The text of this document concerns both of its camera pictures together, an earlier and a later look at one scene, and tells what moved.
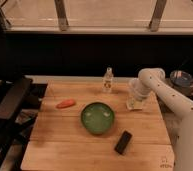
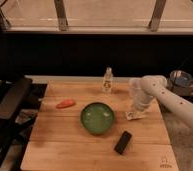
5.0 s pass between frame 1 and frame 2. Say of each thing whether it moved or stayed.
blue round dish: stayed
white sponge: moved
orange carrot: stayed
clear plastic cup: stayed
